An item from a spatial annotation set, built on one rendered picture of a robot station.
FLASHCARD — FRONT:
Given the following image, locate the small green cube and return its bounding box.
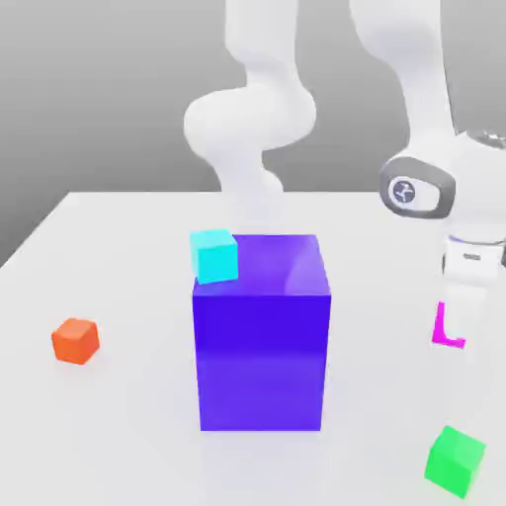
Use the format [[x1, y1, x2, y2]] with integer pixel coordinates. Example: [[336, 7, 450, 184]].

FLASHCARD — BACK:
[[424, 425, 487, 500]]

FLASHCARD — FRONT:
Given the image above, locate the small orange cube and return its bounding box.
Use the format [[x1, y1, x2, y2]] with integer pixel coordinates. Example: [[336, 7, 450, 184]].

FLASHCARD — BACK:
[[50, 317, 101, 366]]

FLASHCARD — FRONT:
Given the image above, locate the large purple box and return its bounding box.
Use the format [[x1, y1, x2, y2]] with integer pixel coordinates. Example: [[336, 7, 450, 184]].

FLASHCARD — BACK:
[[192, 233, 332, 433]]

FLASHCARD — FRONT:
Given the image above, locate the small cyan cube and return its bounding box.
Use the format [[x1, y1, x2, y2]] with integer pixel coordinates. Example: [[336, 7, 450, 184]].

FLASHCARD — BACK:
[[189, 227, 239, 286]]

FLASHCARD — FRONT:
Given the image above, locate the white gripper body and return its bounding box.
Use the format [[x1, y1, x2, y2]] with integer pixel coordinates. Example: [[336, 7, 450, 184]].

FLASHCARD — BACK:
[[441, 235, 506, 283]]

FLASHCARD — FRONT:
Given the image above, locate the small magenta cube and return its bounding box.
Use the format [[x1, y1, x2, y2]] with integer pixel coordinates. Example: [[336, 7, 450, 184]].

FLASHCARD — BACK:
[[431, 300, 466, 350]]

